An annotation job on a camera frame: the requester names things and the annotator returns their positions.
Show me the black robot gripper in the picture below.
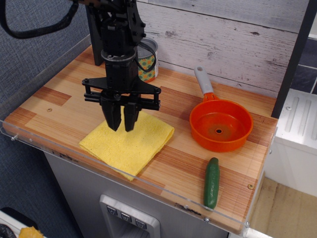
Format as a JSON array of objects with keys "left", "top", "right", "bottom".
[{"left": 82, "top": 53, "right": 161, "bottom": 132}]

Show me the green toy cucumber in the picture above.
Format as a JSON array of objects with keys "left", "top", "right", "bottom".
[{"left": 204, "top": 157, "right": 220, "bottom": 209}]

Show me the black left vertical post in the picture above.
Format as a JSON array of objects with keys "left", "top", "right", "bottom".
[{"left": 86, "top": 6, "right": 104, "bottom": 66}]

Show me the white toy sink unit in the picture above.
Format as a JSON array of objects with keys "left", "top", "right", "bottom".
[{"left": 264, "top": 89, "right": 317, "bottom": 196}]

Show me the black vertical post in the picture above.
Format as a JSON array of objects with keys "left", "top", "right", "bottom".
[
  {"left": 271, "top": 0, "right": 317, "bottom": 119},
  {"left": 86, "top": 6, "right": 104, "bottom": 66}
]

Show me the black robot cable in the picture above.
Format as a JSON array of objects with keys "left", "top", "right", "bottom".
[{"left": 0, "top": 0, "right": 80, "bottom": 40}]

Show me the black hose bottom left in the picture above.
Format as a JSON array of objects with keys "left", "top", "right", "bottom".
[{"left": 0, "top": 223, "right": 19, "bottom": 238}]

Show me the grey cabinet with dispenser panel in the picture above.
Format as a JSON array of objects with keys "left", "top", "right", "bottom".
[{"left": 45, "top": 153, "right": 229, "bottom": 238}]

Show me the orange pan with grey handle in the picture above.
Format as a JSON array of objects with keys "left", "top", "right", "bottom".
[{"left": 189, "top": 66, "right": 254, "bottom": 152}]

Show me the black right vertical post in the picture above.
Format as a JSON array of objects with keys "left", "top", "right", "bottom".
[{"left": 271, "top": 0, "right": 317, "bottom": 119}]

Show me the yellow object bottom left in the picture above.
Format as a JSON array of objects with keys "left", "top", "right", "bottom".
[{"left": 18, "top": 227, "right": 44, "bottom": 238}]

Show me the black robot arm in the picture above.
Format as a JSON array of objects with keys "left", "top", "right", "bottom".
[{"left": 76, "top": 0, "right": 161, "bottom": 132}]

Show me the yellow cloth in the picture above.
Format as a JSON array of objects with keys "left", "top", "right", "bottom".
[{"left": 79, "top": 112, "right": 174, "bottom": 181}]

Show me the patterned tin can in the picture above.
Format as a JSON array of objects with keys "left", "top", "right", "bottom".
[{"left": 138, "top": 38, "right": 159, "bottom": 83}]

